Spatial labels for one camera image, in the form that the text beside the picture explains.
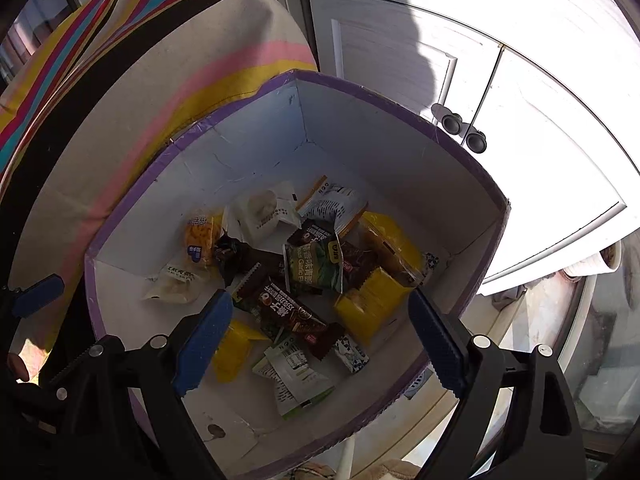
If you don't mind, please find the white green snack packet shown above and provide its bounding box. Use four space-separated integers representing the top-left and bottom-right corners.
251 344 311 386
272 355 337 420

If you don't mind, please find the orange snack packet blue label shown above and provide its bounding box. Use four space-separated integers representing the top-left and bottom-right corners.
185 212 224 272

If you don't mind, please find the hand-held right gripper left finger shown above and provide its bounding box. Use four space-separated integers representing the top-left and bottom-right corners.
70 288 235 480

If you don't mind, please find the person's left hand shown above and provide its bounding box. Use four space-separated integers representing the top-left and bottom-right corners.
6 353 31 383

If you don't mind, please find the green pea snack packet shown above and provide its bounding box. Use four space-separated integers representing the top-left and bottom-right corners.
283 237 347 295

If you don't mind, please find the round floor drain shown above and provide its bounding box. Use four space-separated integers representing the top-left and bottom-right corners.
404 370 432 400

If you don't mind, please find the glass door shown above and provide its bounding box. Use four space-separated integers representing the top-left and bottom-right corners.
560 260 640 461

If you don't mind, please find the purple cardboard box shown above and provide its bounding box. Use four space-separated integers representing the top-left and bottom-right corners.
84 70 512 478

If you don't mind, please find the colourful striped cloth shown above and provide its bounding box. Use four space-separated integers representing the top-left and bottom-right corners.
0 0 321 386

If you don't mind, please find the white cup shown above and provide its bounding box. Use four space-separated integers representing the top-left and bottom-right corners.
597 240 626 273

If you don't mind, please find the black snack packet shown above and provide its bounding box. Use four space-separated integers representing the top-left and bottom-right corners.
214 237 283 281

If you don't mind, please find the yellow snack packet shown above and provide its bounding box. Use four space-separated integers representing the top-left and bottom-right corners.
212 321 273 385
334 266 416 347
359 211 426 286

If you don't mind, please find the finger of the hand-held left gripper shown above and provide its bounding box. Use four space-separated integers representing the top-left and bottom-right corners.
0 274 66 321
20 347 101 417

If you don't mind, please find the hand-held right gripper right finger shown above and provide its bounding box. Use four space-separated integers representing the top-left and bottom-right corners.
407 288 587 480

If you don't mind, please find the white grey printed snack packet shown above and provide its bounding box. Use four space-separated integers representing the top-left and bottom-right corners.
297 175 369 237

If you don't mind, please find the white cabinet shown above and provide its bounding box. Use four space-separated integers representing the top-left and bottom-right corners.
295 0 640 297

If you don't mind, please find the white table leg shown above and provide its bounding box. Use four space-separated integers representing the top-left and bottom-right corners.
340 435 358 480

